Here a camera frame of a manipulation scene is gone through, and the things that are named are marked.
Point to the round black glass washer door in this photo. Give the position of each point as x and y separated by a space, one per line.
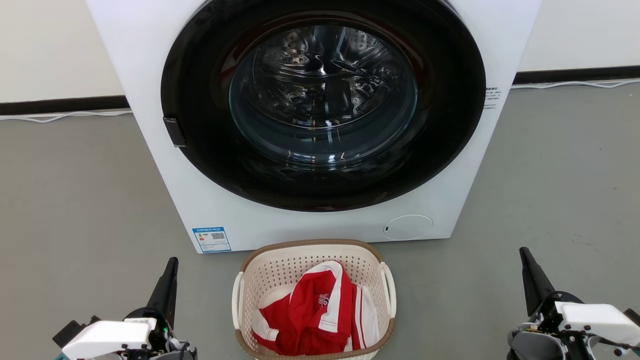
210 150

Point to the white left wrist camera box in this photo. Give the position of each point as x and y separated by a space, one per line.
105 337

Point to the small printed text label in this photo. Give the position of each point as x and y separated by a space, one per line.
491 97

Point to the round white filter cover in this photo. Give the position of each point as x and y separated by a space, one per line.
408 227

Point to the red and white shirt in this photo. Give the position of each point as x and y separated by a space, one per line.
310 320

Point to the white front-load washing machine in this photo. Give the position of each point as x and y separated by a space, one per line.
150 75

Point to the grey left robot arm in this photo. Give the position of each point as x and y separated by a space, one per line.
172 352

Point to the cream perforated plastic laundry basket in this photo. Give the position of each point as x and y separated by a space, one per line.
280 267

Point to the blue energy label sticker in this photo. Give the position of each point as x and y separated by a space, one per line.
211 239

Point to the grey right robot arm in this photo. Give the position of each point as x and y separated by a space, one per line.
535 345

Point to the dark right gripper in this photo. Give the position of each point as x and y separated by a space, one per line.
547 305

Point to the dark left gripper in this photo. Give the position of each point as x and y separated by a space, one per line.
161 330

